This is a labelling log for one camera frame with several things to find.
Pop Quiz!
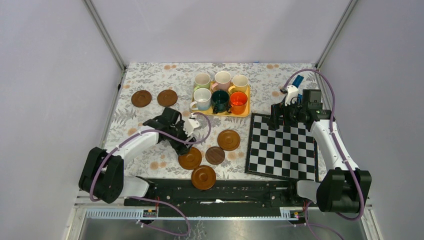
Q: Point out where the dark green mug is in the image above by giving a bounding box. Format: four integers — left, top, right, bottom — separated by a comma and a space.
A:
211, 90, 230, 114

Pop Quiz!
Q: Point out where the brown coaster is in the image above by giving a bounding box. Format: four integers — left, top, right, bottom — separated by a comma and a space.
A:
178, 147, 202, 170
131, 90, 152, 108
217, 129, 241, 151
157, 89, 178, 107
191, 165, 217, 190

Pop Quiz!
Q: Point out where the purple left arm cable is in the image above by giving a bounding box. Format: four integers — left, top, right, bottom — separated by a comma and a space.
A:
88, 111, 213, 237

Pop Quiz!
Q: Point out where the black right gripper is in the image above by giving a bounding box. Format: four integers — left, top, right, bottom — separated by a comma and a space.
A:
266, 97, 307, 130

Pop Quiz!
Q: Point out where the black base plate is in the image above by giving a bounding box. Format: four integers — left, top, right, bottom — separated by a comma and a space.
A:
145, 178, 308, 219

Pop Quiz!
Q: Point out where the pink mug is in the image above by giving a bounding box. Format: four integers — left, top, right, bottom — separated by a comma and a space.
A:
210, 71, 232, 92

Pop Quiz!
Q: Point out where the light green mug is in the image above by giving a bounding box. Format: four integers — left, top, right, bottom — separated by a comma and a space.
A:
194, 73, 211, 91

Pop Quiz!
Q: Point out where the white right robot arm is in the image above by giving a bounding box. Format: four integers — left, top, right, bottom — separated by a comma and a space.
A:
267, 85, 372, 215

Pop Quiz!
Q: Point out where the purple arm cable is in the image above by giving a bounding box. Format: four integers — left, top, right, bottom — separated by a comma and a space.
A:
281, 68, 366, 240
88, 111, 213, 237

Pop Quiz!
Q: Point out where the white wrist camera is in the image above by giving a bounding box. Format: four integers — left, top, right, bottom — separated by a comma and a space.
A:
183, 116, 201, 137
282, 85, 299, 106

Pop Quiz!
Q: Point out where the white and blue mug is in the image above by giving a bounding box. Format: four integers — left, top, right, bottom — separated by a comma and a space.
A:
189, 88, 212, 111

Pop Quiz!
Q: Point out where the yellow plastic tray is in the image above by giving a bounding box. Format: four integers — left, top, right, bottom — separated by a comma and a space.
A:
190, 85, 251, 118

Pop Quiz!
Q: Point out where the right aluminium frame post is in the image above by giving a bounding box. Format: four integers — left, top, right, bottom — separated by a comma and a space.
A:
315, 0, 359, 70

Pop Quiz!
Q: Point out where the floral tablecloth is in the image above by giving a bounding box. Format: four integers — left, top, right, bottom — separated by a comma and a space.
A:
103, 62, 319, 180

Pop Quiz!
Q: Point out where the dark wood grain coaster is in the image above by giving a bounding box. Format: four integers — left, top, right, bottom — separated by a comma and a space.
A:
205, 146, 226, 165

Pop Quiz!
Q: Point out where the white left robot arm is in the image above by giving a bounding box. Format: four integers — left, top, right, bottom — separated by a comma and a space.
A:
78, 107, 200, 206

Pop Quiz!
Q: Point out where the brown coaster bottom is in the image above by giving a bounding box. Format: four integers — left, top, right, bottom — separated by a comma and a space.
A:
191, 165, 217, 190

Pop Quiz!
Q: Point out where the aluminium frame post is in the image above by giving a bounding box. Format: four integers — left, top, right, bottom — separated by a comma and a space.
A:
82, 0, 127, 72
315, 0, 359, 70

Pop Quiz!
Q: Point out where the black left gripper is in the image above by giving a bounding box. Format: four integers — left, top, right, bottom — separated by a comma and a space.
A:
167, 120, 196, 155

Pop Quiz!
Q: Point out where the black white chessboard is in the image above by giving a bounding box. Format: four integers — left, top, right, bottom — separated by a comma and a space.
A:
245, 113, 319, 182

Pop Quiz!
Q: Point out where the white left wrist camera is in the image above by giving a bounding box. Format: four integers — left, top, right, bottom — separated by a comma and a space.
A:
183, 116, 201, 137

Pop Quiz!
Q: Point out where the left aluminium frame post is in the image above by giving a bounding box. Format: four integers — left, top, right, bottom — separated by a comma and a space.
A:
82, 0, 127, 72

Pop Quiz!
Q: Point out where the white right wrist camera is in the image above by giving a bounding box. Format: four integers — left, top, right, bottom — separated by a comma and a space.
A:
282, 85, 299, 106

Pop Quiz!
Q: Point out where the yellow mug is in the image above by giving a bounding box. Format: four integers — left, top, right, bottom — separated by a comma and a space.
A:
228, 74, 249, 94

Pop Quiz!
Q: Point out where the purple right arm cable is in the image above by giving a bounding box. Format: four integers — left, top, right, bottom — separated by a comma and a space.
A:
281, 68, 366, 240

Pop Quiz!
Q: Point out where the orange mug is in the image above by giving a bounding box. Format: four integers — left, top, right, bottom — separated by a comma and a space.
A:
228, 91, 248, 115

